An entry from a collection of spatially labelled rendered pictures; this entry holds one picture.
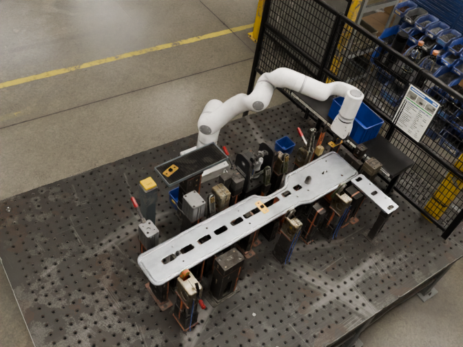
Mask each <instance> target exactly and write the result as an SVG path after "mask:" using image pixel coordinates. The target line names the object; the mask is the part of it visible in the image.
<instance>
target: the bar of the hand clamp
mask: <svg viewBox="0 0 463 347"><path fill-rule="evenodd" d="M318 135H319V132H317V131H316V128H314V127H313V128H311V129H310V128H309V135H308V140H307V147H306V150H307V151H308V152H309V149H310V150H311V152H309V153H311V154H312V151H313V144H314V140H315V136H318Z"/></svg>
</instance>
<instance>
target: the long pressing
mask: <svg viewBox="0 0 463 347"><path fill-rule="evenodd" d="M326 161H327V162H326ZM326 171H327V172H326ZM322 172H324V174H322ZM341 175H342V176H341ZM357 175H358V172H357V170H356V169H354V168H353V167H352V166H351V165H350V164H349V163H348V162H347V161H346V160H345V159H343V158H342V157H341V156H340V155H339V154H337V153H336V152H334V151H330V152H329V153H327V154H325V155H323V156H321V157H319V158H317V159H315V160H313V161H311V162H310V163H308V164H306V165H304V166H302V167H300V168H298V169H297V170H295V171H293V172H291V173H288V174H287V175H286V176H285V179H284V187H283V188H282V189H279V190H277V191H275V192H274V193H272V194H270V195H268V196H257V195H252V196H249V197H247V198H245V199H244V200H241V201H240V202H237V203H236V204H234V205H232V206H230V207H228V208H226V209H225V210H223V211H221V212H219V213H217V214H215V215H213V216H212V217H210V218H208V219H206V220H203V221H202V222H200V223H198V224H196V225H194V226H192V227H191V228H189V229H187V230H185V231H183V232H181V233H179V234H178V235H175V236H174V237H172V238H170V239H168V240H166V241H164V242H162V243H160V244H158V245H156V246H155V247H153V248H151V249H149V250H147V251H146V252H144V253H142V254H140V255H139V256H138V259H137V262H138V265H139V266H140V268H141V269H142V270H143V272H144V274H145V275H146V276H147V278H148V279H149V281H150V282H151V283H152V284H153V285H155V286H161V285H164V284H165V283H167V282H168V281H170V280H172V279H174V278H175V277H177V276H179V275H180V274H181V271H183V270H184V269H188V270H189V269H191V268H193V267H194V266H196V265H197V264H200V263H201V262H203V261H205V260H206V259H208V258H210V257H211V256H213V255H215V254H217V253H218V252H220V251H222V250H223V249H226V248H227V247H229V246H231V245H232V244H234V243H236V242H237V241H239V240H241V239H243V238H244V237H246V236H248V235H249V234H251V233H253V232H254V231H257V230H258V229H260V228H261V227H263V226H265V225H266V224H269V223H270V222H272V221H274V220H275V219H277V218H279V217H280V216H282V215H284V214H286V213H287V211H288V210H289V209H291V208H296V207H298V206H300V205H302V204H311V203H313V202H315V201H317V200H319V199H320V198H322V197H323V196H325V195H327V194H328V193H331V192H332V191H334V190H335V189H337V188H338V185H339V184H341V183H343V182H345V183H347V182H349V181H350V180H351V179H352V178H355V177H356V176H357ZM307 176H311V182H310V184H306V183H305V179H306V177H307ZM297 185H300V186H301V187H302V189H299V190H297V191H295V190H294V187H295V186H297ZM308 190H309V191H308ZM286 191H289V192H290V193H291V195H289V196H287V197H285V198H284V197H283V196H282V195H281V194H282V193H284V192H286ZM296 196H298V197H296ZM275 197H277V198H278V199H279V201H278V202H276V203H274V204H273V205H271V206H269V207H267V208H268V209H269V212H267V213H266V214H264V213H263V212H262V211H260V212H258V213H256V214H255V215H253V216H251V217H250V218H247V219H245V218H244V217H243V215H245V214H246V213H248V212H250V211H252V210H253V209H255V208H258V207H257V206H256V205H255V202H258V201H261V202H262V203H263V204H264V203H266V202H268V201H270V200H272V199H273V198H275ZM237 218H242V219H243V221H242V222H240V223H238V224H237V225H235V226H232V225H231V224H230V222H231V221H233V220H235V219H237ZM250 223H251V224H250ZM223 226H226V227H227V230H226V231H224V232H222V233H221V234H219V235H216V234H215V233H214V231H215V230H217V229H219V228H221V227H223ZM206 228H208V229H206ZM206 235H209V236H210V237H211V239H210V240H208V241H206V242H204V243H202V244H199V243H198V242H197V240H199V239H201V238H203V237H205V236H206ZM190 244H192V245H193V246H194V248H193V249H192V250H191V251H188V252H186V253H185V254H182V253H181V252H180V253H181V254H180V255H179V256H176V254H175V253H176V251H177V250H179V251H180V250H181V249H183V248H184V247H186V246H188V245H190ZM171 254H174V255H175V256H176V259H174V260H172V261H171V262H168V263H167V264H163V263H162V262H161V260H163V259H164V258H166V257H168V256H170V255H171ZM183 260H184V262H183Z"/></svg>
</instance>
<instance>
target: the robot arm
mask: <svg viewBox="0 0 463 347"><path fill-rule="evenodd" d="M277 87H279V88H284V87H286V88H289V89H291V90H293V91H296V92H298V93H301V94H304V95H305V96H308V97H311V98H314V99H316V100H318V101H325V100H327V99H328V97H329V96H331V95H337V96H341V97H344V101H343V103H342V107H341V108H340V110H339V114H338V115H337V116H336V117H335V119H334V121H333V122H332V125H331V130H332V131H333V140H332V142H333V141H335V140H337V141H336V145H337V144H340V142H341V140H348V139H349V135H350V133H351V130H352V127H353V121H354V119H355V117H356V114H357V112H358V110H359V107H360V105H361V102H362V100H363V98H364V94H363V93H362V92H361V91H360V90H359V89H358V88H356V87H354V86H352V85H349V84H347V83H343V82H340V81H336V82H332V83H327V84H326V83H322V82H320V81H317V80H316V79H313V78H311V77H308V76H305V75H304V74H301V73H299V72H296V71H294V70H291V69H289V68H286V67H281V68H278V69H276V70H274V71H273V72H271V73H267V72H266V73H264V74H262V75H261V76H260V78H259V79H258V81H257V83H256V86H255V88H254V90H253V92H252V93H251V94H250V95H249V96H248V95H246V94H237V95H235V96H233V97H231V98H230V99H228V100H227V101H225V102H224V103H222V102H221V101H219V100H216V99H214V100H210V101H209V102H208V103H207V104H206V106H205V108H204V110H203V112H202V114H201V115H200V118H199V119H198V129H199V132H198V140H197V146H196V147H195V148H193V149H192V151H193V150H195V149H197V148H199V147H202V146H204V145H206V144H208V143H211V142H214V143H215V144H216V145H217V141H218V135H219V132H220V129H221V128H222V127H223V126H224V125H226V124H227V123H228V122H229V121H230V120H231V119H232V118H233V117H235V116H237V115H239V114H241V113H243V112H246V111H249V110H251V111H253V112H261V111H263V110H264V109H265V108H266V107H267V106H268V104H269V102H270V100H271V97H272V95H273V92H274V90H275V89H276V88H277ZM338 136H339V138H338ZM337 138H338V139H337Z"/></svg>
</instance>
